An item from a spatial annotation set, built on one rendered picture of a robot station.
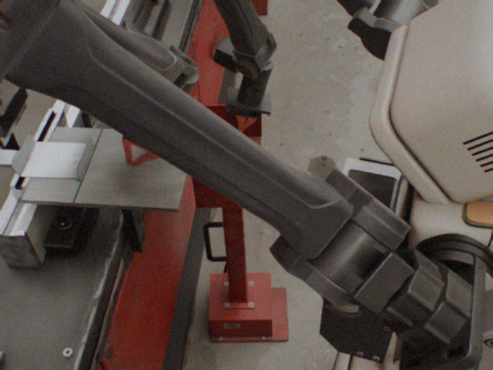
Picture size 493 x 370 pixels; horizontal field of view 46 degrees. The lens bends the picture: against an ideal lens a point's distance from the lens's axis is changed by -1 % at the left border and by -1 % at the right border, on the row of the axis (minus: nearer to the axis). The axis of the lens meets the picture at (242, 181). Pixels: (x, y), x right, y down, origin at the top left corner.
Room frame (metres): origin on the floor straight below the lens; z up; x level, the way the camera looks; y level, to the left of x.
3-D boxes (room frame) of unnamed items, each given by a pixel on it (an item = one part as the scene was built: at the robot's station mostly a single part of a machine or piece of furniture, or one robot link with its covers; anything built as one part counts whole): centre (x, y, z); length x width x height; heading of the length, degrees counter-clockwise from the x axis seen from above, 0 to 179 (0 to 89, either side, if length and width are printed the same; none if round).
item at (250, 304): (0.99, 0.03, 0.13); 0.10 x 0.10 x 0.01; 88
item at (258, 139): (0.99, 0.03, 0.75); 0.20 x 0.16 x 0.18; 178
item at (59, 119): (0.77, 0.36, 0.99); 0.20 x 0.03 x 0.03; 172
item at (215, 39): (1.72, 0.07, 0.59); 0.15 x 0.02 x 0.07; 172
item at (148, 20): (1.32, 0.23, 0.89); 0.30 x 0.05 x 0.03; 172
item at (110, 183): (0.71, 0.22, 1.00); 0.26 x 0.18 x 0.01; 82
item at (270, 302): (0.99, 0.00, 0.06); 0.25 x 0.20 x 0.12; 88
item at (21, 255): (0.78, 0.36, 0.92); 0.39 x 0.06 x 0.10; 172
